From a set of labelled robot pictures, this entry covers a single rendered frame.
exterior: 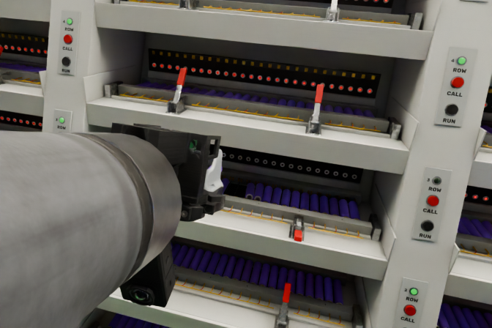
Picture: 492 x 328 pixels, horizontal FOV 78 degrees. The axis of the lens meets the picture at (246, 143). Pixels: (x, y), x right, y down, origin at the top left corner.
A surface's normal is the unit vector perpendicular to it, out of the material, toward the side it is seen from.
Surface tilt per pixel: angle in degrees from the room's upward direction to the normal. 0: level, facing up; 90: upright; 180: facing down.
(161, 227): 93
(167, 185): 62
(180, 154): 91
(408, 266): 90
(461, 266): 17
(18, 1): 107
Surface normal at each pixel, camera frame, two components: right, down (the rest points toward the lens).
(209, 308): 0.08, -0.92
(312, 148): -0.21, 0.36
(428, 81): -0.18, 0.07
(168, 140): 0.97, 0.17
